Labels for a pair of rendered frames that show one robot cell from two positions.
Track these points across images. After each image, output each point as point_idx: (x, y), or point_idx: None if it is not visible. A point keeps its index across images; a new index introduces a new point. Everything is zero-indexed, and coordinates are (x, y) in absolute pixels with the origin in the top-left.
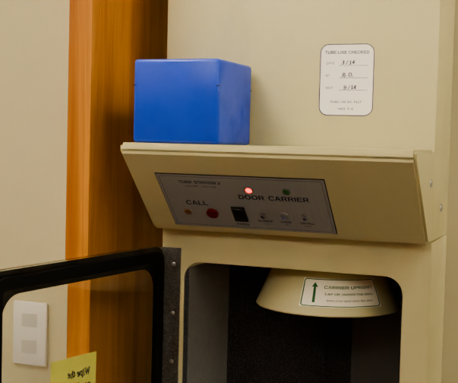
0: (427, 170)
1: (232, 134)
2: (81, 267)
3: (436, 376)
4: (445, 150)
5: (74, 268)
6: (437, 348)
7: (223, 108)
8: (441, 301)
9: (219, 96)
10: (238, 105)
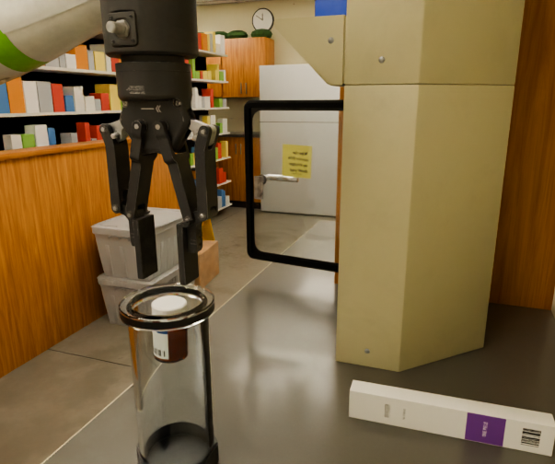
0: (317, 30)
1: None
2: (294, 103)
3: (384, 191)
4: (397, 10)
5: (289, 103)
6: (387, 171)
7: (321, 13)
8: (399, 137)
9: (315, 6)
10: (343, 8)
